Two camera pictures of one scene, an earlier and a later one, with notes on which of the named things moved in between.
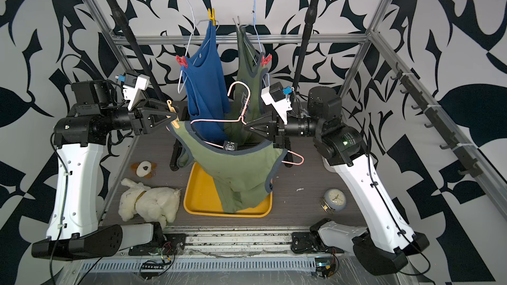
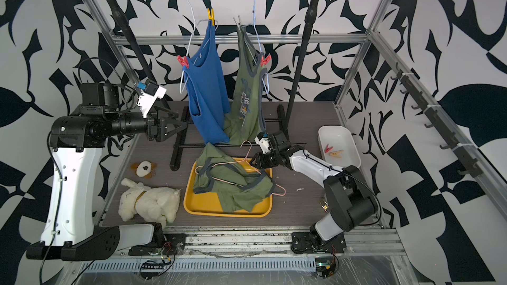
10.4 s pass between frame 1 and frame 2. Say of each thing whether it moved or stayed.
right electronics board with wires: stayed
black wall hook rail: stayed
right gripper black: moved
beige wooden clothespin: moved
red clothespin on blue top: stayed
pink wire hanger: moved
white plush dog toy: stayed
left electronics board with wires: stayed
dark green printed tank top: stayed
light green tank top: moved
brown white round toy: stayed
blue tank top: stayed
